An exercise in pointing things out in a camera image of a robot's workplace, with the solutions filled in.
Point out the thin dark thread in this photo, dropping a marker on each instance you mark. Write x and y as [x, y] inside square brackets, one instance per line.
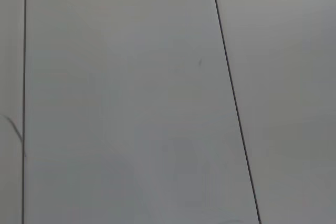
[16, 130]

